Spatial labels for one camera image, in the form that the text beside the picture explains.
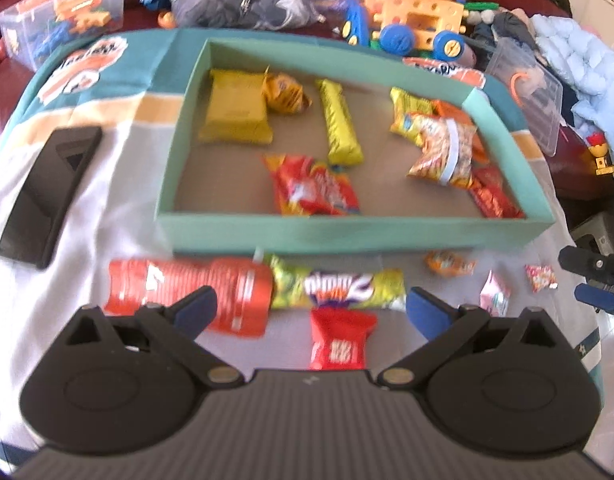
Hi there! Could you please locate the small pink white candy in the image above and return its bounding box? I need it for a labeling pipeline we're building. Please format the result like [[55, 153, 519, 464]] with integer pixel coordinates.
[[479, 271, 511, 318]]

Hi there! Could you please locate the small orange candy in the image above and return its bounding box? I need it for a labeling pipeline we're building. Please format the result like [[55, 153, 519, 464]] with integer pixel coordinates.
[[424, 250, 477, 278]]

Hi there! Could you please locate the small red white candy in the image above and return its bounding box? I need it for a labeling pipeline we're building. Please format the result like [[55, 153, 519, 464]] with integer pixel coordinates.
[[525, 264, 558, 292]]

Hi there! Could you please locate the large orange red snack bag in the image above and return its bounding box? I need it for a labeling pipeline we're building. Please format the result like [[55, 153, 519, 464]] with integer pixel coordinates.
[[104, 257, 273, 338]]

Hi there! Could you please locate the red KitKat pack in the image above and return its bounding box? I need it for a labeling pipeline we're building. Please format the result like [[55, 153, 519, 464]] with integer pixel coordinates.
[[310, 308, 377, 370]]

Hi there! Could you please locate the yellow purple candy bag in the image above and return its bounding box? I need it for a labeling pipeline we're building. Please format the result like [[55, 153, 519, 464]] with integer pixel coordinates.
[[264, 255, 407, 311]]

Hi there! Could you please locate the yellow red toy figure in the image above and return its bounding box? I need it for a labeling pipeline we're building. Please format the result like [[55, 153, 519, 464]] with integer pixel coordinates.
[[587, 131, 614, 176]]

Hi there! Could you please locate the red snack pack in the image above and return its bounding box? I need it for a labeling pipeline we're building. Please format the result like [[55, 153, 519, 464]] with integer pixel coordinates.
[[470, 166, 525, 219]]

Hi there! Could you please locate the orange white chips bag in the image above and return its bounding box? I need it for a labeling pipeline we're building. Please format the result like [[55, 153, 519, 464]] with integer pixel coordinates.
[[408, 116, 477, 190]]

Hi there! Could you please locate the red Skittles bag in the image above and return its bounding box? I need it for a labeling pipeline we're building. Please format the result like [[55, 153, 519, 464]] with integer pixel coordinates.
[[262, 154, 360, 217]]

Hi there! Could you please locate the clear plastic organizer lid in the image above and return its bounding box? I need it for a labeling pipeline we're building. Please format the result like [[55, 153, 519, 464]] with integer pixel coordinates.
[[486, 37, 563, 157]]

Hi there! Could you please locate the teal cardboard box tray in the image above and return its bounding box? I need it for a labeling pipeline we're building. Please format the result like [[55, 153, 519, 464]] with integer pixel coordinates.
[[155, 35, 554, 255]]

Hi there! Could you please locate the light blue fluffy blanket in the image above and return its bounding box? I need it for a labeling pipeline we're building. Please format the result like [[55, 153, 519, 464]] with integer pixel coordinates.
[[530, 14, 614, 159]]

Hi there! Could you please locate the long yellow candy bar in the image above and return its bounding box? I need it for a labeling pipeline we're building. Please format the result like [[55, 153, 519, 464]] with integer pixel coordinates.
[[316, 79, 364, 166]]

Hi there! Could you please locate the orange snack pack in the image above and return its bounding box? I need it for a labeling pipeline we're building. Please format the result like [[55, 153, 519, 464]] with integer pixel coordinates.
[[432, 100, 490, 165]]

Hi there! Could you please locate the yellow wafer snack pack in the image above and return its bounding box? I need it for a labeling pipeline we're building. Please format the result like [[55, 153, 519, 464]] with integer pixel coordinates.
[[198, 68, 273, 145]]

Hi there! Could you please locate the yellow speckled snack pack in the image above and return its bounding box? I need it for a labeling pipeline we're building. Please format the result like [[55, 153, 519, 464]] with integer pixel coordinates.
[[389, 87, 435, 148]]

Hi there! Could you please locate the orange crinkled candy wrapper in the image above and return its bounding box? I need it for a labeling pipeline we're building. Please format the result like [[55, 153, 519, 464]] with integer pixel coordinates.
[[262, 70, 312, 115]]

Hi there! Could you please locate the yellow toy construction car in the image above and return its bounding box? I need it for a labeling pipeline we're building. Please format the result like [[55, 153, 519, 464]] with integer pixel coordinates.
[[340, 0, 475, 65]]

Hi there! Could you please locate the clear bin of toy blocks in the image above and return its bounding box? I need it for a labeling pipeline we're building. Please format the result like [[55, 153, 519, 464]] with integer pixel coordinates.
[[0, 0, 124, 72]]

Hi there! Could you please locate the clear bag of dark parts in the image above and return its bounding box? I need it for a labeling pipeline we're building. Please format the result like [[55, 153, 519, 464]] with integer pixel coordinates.
[[171, 0, 324, 32]]

